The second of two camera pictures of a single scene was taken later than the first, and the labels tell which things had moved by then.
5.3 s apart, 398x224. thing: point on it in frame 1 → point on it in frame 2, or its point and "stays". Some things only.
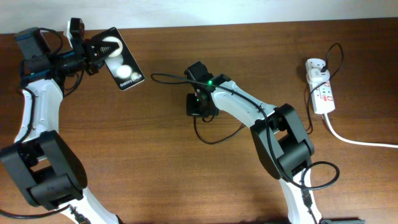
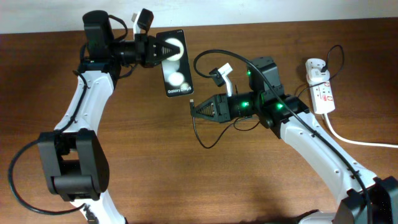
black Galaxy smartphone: x=121 y=64 → x=176 y=70
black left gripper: x=89 y=58 → x=146 y=50
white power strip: x=321 y=91 stays
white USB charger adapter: x=316 y=74 stays
